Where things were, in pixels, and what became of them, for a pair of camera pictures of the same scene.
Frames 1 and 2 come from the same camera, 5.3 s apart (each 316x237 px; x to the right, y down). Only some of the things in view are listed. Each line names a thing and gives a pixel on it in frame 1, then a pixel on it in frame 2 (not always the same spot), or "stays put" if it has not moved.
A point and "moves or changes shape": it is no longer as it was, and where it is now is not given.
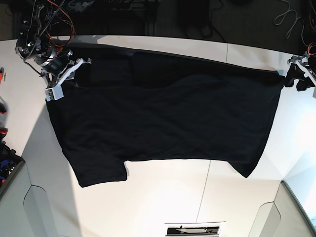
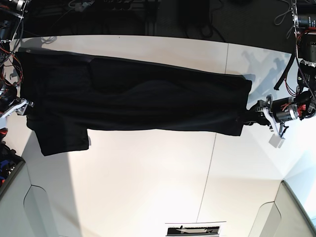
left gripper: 68,72 → 9,102
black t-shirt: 127,105 moves or changes shape
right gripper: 295,72 → 280,111
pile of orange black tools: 8,159 stays put
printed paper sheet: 194,229 stays put
